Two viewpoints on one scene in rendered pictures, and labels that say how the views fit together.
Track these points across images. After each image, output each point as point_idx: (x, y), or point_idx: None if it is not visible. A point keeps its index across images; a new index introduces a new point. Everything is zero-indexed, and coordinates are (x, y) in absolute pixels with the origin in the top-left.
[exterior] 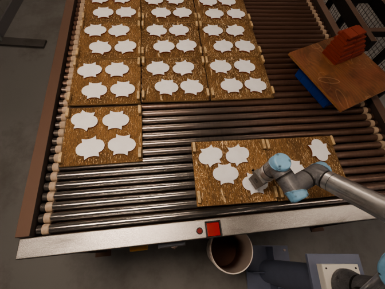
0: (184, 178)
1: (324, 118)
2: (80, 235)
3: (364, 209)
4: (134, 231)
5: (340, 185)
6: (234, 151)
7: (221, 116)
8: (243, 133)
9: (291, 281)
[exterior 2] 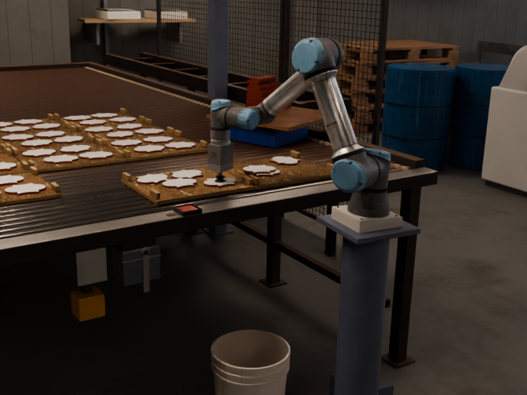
0: (128, 197)
1: (281, 152)
2: (8, 239)
3: (294, 86)
4: (84, 226)
5: (274, 92)
6: (181, 172)
7: (150, 166)
8: None
9: (346, 309)
